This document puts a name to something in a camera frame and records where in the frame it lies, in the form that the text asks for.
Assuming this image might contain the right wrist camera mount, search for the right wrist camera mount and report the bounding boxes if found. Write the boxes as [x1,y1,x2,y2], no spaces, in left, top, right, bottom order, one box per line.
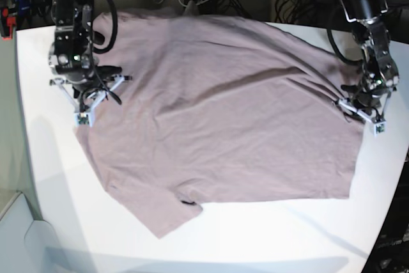
[49,74,134,127]

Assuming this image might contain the red and black clamp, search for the red and black clamp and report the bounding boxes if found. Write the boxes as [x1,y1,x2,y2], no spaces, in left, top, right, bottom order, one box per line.
[1,7,17,40]

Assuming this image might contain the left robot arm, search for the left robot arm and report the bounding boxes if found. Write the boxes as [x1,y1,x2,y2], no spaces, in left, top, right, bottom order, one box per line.
[339,0,399,115]

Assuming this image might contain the grey side table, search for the grey side table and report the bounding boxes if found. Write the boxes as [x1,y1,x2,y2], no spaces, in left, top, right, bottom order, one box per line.
[1,193,65,272]

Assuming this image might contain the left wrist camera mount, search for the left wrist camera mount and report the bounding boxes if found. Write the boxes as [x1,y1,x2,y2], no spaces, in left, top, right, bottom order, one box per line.
[335,93,392,137]

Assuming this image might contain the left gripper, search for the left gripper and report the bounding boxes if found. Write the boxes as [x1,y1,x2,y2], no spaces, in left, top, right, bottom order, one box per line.
[340,76,398,115]

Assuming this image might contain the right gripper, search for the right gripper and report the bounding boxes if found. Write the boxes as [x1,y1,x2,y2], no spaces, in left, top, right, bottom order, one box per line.
[49,44,122,99]

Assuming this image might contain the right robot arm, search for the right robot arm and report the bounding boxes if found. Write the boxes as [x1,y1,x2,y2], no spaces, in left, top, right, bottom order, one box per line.
[49,0,121,104]

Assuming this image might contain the mauve t-shirt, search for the mauve t-shirt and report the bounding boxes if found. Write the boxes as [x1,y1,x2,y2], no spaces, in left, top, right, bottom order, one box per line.
[76,10,363,238]

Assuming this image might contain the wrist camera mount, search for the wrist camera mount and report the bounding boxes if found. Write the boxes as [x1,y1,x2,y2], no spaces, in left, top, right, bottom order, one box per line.
[335,93,392,137]
[49,74,134,127]

